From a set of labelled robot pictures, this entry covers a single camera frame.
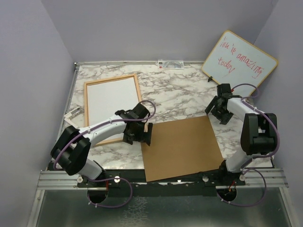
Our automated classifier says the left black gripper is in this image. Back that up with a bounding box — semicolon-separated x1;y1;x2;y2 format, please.
124;121;152;146

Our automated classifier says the brown frame backing board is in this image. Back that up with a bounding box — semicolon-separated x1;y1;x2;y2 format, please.
141;116;223;182

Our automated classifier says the colour photo print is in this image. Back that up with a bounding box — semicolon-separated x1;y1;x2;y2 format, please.
84;74;142;126

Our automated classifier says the light wooden picture frame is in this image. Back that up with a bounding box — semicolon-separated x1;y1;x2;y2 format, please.
84;74;152;146

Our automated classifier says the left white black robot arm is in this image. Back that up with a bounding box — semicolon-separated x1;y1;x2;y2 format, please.
51;102;155;187

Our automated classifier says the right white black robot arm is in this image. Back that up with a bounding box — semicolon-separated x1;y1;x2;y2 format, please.
205;84;280;185

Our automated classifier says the black mounting bar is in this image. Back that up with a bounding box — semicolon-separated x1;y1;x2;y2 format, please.
77;169;245;197

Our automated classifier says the whiteboard with red writing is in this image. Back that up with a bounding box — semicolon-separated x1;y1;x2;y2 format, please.
201;30;278;96

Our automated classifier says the white label strip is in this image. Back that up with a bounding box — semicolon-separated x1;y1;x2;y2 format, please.
156;60;184;70

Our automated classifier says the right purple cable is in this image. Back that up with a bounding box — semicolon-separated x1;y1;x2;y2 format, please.
220;83;282;206

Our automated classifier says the purple cable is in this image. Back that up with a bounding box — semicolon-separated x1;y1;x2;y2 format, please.
53;100;156;209
220;83;282;206

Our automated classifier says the small white bracket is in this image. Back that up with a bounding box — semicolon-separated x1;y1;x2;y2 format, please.
64;107;81;125

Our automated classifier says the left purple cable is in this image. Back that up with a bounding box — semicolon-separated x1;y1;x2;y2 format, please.
53;100;156;209

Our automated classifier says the aluminium front rail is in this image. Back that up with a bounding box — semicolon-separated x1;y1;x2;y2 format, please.
37;168;289;190

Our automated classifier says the left aluminium side rail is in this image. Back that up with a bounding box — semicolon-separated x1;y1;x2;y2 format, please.
47;62;80;171

